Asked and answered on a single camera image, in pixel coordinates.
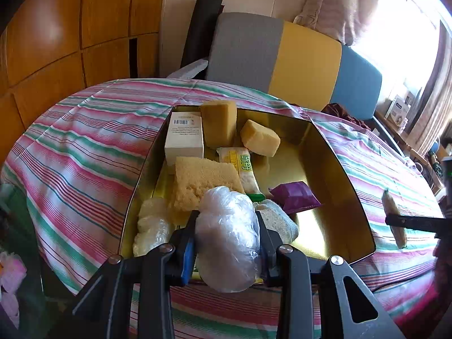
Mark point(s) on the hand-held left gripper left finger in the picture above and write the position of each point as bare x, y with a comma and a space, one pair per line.
189, 254

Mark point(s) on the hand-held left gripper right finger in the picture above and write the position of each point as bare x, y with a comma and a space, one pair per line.
270, 254

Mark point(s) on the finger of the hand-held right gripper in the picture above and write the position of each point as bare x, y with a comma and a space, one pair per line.
416, 223

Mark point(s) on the clear plastic bag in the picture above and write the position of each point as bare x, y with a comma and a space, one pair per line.
227, 240

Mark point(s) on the purple packet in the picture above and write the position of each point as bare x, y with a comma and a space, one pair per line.
295, 196

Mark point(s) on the yellow sponge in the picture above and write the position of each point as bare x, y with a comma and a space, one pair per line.
201, 183

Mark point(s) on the yellow green noodle packet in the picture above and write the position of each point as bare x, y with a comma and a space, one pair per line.
243, 169

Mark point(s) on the gold tin box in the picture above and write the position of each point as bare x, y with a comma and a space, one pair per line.
317, 169

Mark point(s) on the white carton box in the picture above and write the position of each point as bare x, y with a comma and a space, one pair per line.
185, 137

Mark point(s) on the yellow sponge block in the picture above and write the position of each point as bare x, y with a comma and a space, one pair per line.
259, 137
219, 123

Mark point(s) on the wooden side table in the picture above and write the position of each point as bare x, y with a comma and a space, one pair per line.
399, 134

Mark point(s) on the white box with blue print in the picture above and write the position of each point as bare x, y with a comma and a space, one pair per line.
397, 109

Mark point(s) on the pink patterned curtain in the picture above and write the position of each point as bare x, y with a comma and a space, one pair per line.
335, 3
434, 88

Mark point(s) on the dark red cloth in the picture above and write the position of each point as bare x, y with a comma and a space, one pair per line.
344, 114

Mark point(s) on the pink green striped blanket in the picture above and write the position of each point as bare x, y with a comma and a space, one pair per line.
88, 141

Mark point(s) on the pink cloth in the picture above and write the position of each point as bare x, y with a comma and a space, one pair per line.
12, 275

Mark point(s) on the white foam piece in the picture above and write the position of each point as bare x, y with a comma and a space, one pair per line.
187, 70

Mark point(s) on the grey yellow blue sofa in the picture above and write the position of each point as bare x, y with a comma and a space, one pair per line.
247, 49

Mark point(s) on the black rolled mat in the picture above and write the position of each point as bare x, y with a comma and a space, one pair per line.
201, 31

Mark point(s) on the wooden wardrobe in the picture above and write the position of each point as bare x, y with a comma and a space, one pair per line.
53, 24

